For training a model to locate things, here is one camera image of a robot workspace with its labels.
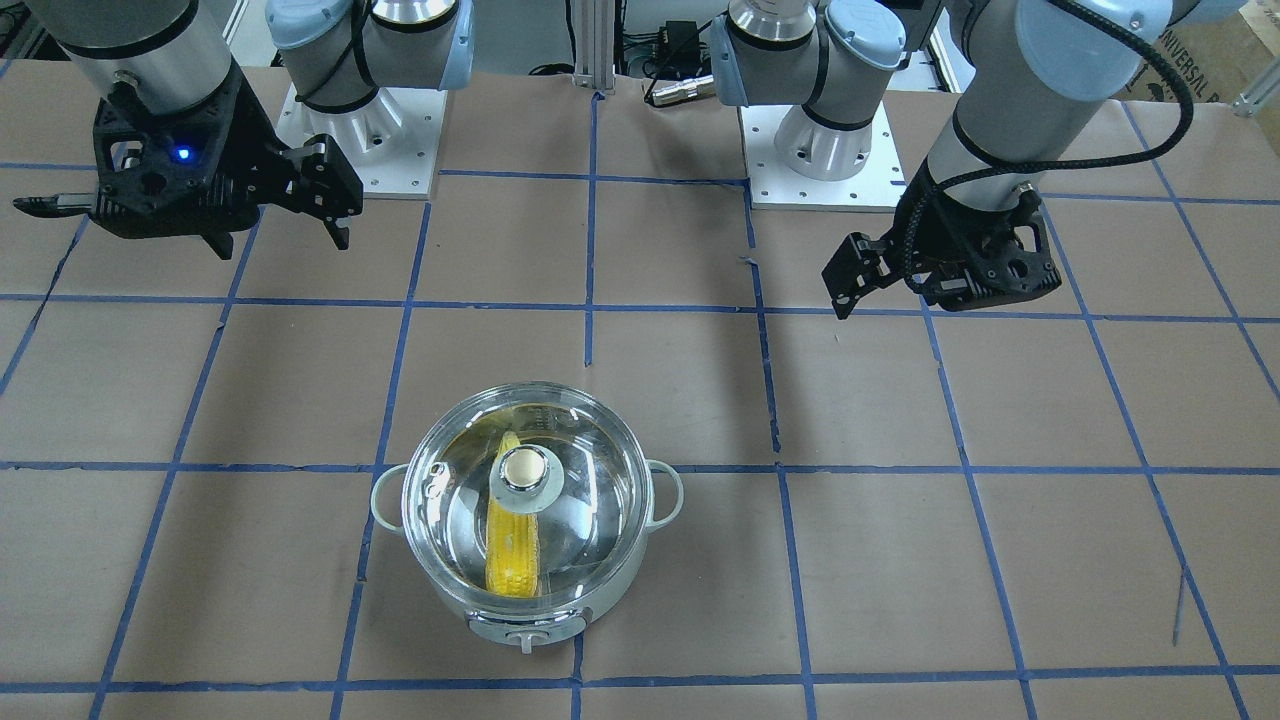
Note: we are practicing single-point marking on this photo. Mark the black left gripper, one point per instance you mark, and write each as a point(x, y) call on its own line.
point(937, 238)

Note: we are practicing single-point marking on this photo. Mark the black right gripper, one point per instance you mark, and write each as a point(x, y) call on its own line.
point(262, 168)

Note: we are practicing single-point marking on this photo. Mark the glass pot lid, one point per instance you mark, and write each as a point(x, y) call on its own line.
point(525, 495)

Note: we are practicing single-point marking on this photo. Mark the yellow corn cob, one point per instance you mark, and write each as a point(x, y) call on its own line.
point(512, 537)

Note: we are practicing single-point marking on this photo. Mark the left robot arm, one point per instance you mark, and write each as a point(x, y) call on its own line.
point(1041, 70)

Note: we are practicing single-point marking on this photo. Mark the grey-green cooking pot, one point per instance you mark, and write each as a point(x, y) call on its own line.
point(620, 590)

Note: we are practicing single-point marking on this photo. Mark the black power adapter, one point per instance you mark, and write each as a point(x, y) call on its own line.
point(678, 42)

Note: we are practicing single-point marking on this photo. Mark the cardboard box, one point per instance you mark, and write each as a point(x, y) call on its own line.
point(1220, 47)

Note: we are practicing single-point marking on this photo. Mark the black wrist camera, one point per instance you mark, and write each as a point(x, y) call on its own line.
point(153, 170)

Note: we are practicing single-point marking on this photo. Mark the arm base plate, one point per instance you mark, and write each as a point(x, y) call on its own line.
point(392, 142)
point(795, 164)

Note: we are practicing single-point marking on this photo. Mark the aluminium frame post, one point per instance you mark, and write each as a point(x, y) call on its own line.
point(595, 39)

